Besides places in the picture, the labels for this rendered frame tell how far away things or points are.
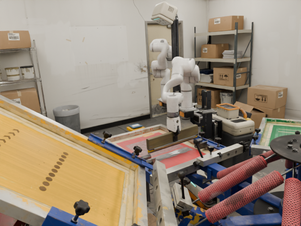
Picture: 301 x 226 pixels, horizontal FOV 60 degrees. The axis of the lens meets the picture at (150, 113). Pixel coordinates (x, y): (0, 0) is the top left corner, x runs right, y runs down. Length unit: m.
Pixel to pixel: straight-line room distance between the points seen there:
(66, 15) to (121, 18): 1.09
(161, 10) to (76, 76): 3.19
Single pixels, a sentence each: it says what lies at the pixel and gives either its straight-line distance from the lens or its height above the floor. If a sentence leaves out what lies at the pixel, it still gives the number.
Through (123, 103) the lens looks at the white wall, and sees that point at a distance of 5.65.
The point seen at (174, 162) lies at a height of 0.96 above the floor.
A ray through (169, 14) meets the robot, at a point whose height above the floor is 1.93.
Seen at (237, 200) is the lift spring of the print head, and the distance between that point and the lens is 1.02.
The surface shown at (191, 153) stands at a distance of 1.87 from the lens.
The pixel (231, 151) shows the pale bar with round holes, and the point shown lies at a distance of 1.73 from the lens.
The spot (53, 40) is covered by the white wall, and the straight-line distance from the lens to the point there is 5.10.
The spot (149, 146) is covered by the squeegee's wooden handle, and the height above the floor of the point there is 1.09.
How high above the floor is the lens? 1.72
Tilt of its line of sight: 15 degrees down
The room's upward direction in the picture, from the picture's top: 3 degrees counter-clockwise
